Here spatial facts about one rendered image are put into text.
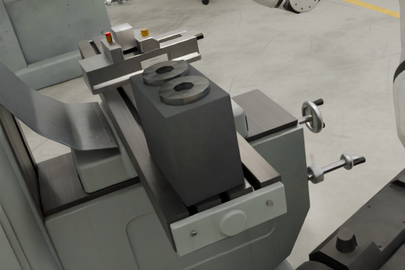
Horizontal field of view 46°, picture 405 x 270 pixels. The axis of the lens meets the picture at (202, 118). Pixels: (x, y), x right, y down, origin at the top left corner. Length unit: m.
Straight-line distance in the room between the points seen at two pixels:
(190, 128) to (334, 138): 2.01
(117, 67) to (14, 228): 0.51
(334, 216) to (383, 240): 0.97
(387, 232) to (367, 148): 1.39
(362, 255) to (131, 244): 0.65
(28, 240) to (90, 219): 0.17
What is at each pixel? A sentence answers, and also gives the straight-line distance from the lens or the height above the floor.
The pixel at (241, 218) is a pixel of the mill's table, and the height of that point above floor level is 0.90.
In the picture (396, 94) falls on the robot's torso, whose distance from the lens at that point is 1.04.
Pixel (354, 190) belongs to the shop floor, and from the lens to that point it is 2.40.
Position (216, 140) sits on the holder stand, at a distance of 0.83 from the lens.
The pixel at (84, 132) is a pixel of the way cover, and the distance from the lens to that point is 1.35.
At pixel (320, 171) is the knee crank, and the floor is 0.55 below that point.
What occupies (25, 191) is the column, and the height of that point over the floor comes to 0.84.
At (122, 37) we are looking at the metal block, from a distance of 1.43.
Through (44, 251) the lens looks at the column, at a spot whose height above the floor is 0.66.
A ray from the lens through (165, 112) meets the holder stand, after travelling 0.79.
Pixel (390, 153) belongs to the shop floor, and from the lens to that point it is 2.65.
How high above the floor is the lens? 1.49
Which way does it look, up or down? 28 degrees down
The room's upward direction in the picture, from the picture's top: 12 degrees counter-clockwise
